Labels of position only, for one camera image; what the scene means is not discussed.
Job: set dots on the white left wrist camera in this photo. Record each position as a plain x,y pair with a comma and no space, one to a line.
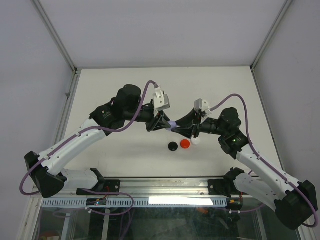
161,100

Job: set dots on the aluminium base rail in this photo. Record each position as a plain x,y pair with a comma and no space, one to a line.
161,186

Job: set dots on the orange round charging case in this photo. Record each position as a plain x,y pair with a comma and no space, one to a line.
185,143

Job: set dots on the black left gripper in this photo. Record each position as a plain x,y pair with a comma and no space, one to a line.
161,124

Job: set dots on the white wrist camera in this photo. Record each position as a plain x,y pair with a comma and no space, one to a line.
161,100
202,107

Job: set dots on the white round charging case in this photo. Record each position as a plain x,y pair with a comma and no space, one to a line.
195,141

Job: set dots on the lilac round charging case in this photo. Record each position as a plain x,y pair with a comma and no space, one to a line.
172,125

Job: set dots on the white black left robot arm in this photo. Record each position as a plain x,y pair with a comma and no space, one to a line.
47,169

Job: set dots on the white slotted cable duct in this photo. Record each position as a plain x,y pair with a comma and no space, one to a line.
138,202

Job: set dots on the black round charging case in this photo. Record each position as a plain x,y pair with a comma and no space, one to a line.
173,146

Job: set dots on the left aluminium frame post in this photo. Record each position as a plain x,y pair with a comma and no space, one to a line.
54,34

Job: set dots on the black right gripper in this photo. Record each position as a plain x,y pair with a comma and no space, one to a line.
187,131

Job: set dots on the aluminium corner frame post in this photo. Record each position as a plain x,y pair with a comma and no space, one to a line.
271,33

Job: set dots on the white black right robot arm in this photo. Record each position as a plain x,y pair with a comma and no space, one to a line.
292,200

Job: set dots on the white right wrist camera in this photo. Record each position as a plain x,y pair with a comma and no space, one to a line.
202,107

